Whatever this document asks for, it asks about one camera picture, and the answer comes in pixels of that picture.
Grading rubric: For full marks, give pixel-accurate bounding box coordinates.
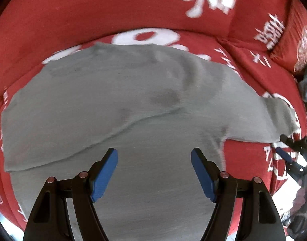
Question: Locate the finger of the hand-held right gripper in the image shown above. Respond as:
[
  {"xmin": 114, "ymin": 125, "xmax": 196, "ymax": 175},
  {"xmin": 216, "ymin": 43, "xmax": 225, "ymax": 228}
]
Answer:
[
  {"xmin": 279, "ymin": 134, "xmax": 307, "ymax": 153},
  {"xmin": 275, "ymin": 147, "xmax": 307, "ymax": 177}
]

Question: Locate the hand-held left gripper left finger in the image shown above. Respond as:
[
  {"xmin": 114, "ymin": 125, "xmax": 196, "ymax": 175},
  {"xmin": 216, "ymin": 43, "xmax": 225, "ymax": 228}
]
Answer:
[{"xmin": 23, "ymin": 148, "xmax": 118, "ymax": 241}]

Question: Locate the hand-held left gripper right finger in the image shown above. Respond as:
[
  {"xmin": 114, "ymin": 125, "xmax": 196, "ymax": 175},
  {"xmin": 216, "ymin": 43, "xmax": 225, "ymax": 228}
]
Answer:
[{"xmin": 191, "ymin": 147, "xmax": 287, "ymax": 241}]

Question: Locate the grey garment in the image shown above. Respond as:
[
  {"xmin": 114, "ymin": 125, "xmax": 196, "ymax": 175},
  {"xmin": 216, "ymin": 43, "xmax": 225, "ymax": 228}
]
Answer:
[{"xmin": 0, "ymin": 43, "xmax": 298, "ymax": 241}]

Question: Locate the grey clothes pile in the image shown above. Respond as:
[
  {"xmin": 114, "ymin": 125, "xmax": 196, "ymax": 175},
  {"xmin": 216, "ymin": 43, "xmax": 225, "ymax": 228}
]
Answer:
[{"xmin": 297, "ymin": 77, "xmax": 307, "ymax": 113}]

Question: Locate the red printed pillow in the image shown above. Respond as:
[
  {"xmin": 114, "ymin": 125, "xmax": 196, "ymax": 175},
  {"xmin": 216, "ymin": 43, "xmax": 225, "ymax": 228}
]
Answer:
[{"xmin": 270, "ymin": 0, "xmax": 307, "ymax": 75}]

